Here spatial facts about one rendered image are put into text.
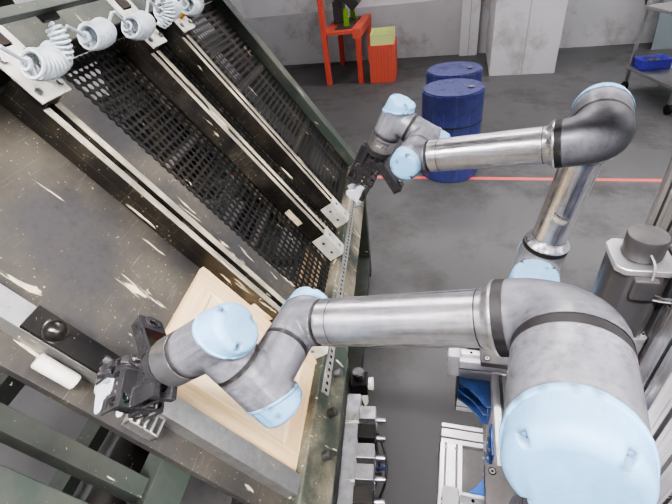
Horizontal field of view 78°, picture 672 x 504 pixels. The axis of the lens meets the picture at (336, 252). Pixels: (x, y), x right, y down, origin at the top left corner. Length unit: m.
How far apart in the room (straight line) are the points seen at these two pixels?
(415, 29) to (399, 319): 8.25
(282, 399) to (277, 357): 0.06
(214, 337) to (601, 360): 0.41
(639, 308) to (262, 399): 0.62
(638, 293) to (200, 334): 0.66
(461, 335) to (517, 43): 6.87
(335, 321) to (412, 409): 1.76
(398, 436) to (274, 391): 1.70
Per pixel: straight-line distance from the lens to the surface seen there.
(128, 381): 0.71
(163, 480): 1.06
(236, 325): 0.56
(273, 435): 1.21
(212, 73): 1.81
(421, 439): 2.27
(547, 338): 0.45
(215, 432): 1.06
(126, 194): 1.18
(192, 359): 0.59
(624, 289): 0.82
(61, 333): 0.81
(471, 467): 1.99
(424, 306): 0.55
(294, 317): 0.66
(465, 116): 3.92
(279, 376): 0.61
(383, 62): 7.28
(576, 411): 0.40
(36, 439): 0.98
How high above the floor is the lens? 1.99
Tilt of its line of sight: 37 degrees down
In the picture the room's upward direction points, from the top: 8 degrees counter-clockwise
